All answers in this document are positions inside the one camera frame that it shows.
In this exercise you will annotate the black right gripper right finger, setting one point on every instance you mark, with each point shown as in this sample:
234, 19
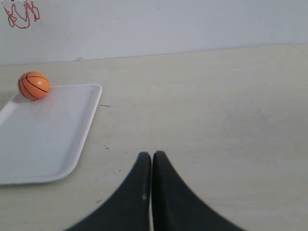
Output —
175, 207

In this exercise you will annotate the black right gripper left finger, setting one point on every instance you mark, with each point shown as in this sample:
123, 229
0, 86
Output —
127, 209

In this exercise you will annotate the small orange basketball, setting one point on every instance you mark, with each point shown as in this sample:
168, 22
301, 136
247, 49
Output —
33, 85

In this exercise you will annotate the white plastic tray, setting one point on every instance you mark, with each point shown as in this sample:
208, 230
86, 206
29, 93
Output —
41, 141

